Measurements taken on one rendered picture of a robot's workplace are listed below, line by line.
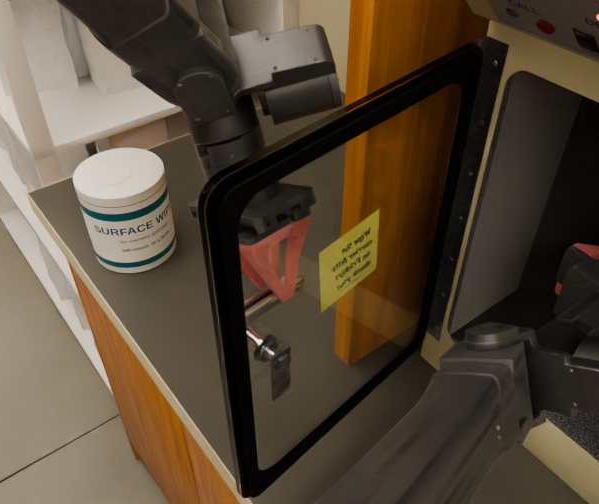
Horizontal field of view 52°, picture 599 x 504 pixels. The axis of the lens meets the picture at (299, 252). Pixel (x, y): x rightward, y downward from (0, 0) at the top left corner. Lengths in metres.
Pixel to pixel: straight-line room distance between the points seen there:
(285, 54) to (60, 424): 1.67
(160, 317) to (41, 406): 1.21
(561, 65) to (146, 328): 0.63
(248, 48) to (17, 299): 2.02
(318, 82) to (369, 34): 0.09
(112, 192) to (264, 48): 0.47
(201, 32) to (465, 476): 0.31
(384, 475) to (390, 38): 0.38
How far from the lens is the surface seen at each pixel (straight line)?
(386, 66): 0.59
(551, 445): 0.78
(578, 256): 0.66
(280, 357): 0.51
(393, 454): 0.38
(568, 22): 0.47
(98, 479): 1.90
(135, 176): 0.93
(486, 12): 0.55
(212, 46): 0.42
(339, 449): 0.78
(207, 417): 0.81
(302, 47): 0.49
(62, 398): 2.08
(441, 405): 0.44
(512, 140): 0.64
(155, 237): 0.96
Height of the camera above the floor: 1.61
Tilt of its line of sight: 42 degrees down
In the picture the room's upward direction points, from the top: straight up
